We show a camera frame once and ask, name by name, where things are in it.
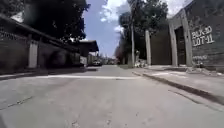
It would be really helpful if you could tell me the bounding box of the thin pole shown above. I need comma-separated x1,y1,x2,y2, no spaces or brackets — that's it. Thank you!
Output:
129,0,136,68

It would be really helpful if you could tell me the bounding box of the vehicle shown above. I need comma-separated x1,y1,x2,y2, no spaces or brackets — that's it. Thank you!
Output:
92,60,103,67

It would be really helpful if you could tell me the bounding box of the dark building with eaves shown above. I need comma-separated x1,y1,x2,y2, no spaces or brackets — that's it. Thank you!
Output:
0,13,81,53

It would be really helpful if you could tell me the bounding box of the group of tall trees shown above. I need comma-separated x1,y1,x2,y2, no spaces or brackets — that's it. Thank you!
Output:
114,0,169,66

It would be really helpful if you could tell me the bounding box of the wall with pale pillars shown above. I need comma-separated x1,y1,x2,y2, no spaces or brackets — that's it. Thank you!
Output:
0,29,88,73

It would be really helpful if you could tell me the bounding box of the grey block wall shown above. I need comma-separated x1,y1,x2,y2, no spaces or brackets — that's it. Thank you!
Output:
144,0,224,71

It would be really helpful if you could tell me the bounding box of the grey concrete road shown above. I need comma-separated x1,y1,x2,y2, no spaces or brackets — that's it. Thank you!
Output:
0,64,224,128

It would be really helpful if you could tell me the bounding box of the large dark tree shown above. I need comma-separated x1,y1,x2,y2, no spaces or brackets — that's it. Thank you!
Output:
0,0,92,44

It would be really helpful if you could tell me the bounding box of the building with overhanging roof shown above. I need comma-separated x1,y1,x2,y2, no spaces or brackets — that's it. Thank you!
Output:
78,39,100,66

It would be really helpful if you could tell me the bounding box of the raised concrete sidewalk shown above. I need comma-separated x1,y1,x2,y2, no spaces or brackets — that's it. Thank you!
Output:
132,64,224,106

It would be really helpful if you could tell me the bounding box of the narrow concrete kerb sidewalk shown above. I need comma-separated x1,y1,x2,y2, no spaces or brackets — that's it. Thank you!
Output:
0,66,98,81

